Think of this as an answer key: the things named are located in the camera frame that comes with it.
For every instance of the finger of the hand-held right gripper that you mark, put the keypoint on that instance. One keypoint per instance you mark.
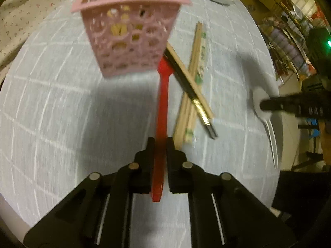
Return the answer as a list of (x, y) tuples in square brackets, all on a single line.
[(281, 104)]

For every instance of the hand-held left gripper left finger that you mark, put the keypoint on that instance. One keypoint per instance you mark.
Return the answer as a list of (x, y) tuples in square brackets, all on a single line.
[(144, 170)]

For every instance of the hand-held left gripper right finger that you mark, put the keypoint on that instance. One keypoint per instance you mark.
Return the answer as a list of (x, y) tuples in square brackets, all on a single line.
[(177, 170)]

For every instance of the white plastic fork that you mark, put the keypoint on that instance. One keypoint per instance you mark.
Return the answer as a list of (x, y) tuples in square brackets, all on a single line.
[(258, 100)]

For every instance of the black chopstick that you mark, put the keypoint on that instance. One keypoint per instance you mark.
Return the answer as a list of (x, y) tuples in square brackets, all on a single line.
[(181, 78), (214, 133)]

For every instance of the red plastic spoon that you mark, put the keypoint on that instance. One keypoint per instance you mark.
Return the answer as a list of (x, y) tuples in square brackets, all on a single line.
[(163, 103)]

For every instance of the pile of bamboo chopsticks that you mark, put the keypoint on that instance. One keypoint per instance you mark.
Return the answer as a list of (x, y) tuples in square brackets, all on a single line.
[(192, 81)]

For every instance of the pink perforated utensil holder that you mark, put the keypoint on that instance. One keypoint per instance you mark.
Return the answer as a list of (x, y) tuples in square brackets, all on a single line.
[(129, 36)]

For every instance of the blue plastic stool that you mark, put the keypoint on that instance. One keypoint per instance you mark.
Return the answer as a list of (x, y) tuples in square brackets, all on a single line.
[(313, 128)]

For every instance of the napa cabbage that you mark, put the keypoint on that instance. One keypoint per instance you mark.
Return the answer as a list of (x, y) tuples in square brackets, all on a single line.
[(301, 1)]

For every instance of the floral beige tablecloth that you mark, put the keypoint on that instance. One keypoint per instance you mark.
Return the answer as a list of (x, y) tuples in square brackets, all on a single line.
[(25, 18)]

